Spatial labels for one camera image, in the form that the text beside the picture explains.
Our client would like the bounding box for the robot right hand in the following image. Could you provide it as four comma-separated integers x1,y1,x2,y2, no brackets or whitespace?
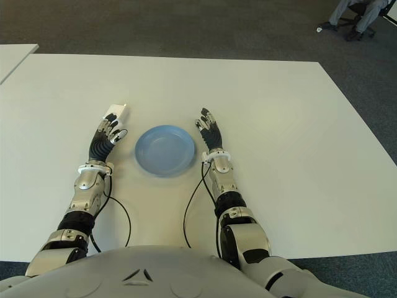
194,107,225,153

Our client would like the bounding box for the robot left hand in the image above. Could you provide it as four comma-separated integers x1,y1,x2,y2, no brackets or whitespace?
87,113,129,163

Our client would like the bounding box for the white charger block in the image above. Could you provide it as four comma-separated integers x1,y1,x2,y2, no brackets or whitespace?
102,104,130,131

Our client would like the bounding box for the blue plate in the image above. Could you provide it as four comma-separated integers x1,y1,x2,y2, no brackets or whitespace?
134,124,197,178

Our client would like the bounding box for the white side table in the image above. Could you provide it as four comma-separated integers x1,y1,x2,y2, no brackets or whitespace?
0,43,40,84

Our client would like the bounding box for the grey robot torso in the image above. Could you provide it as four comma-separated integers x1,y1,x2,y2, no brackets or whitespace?
0,245,277,298

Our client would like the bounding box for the black office chair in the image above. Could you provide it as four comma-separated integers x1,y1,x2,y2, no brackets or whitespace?
339,0,397,35

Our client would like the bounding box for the seated person in grey trousers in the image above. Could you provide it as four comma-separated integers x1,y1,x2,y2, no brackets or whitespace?
328,0,384,41

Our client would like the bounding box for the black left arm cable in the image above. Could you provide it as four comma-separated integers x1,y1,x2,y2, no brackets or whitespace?
88,169,132,253

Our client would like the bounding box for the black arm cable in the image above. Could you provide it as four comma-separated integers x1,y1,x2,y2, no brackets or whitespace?
184,161,223,260
88,169,132,253

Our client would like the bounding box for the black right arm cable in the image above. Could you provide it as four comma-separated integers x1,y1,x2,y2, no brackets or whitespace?
184,161,223,260

